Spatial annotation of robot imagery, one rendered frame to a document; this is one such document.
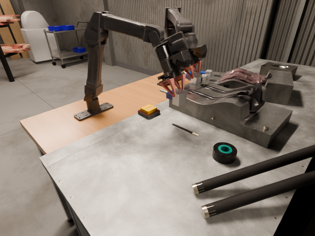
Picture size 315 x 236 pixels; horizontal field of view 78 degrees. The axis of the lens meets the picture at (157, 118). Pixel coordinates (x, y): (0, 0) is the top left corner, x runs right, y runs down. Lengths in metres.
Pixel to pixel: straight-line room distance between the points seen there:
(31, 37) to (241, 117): 5.76
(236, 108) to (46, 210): 1.48
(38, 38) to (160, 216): 5.89
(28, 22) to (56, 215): 5.16
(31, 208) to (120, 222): 1.32
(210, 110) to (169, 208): 0.47
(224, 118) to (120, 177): 0.48
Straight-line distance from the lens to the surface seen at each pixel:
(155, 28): 0.79
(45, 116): 1.14
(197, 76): 1.08
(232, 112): 0.83
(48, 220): 1.70
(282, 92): 1.20
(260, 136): 0.83
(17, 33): 7.42
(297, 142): 0.93
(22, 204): 1.90
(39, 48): 6.21
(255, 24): 2.82
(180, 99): 0.80
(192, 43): 0.99
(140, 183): 0.63
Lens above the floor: 1.27
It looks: 30 degrees down
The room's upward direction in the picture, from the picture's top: 2 degrees counter-clockwise
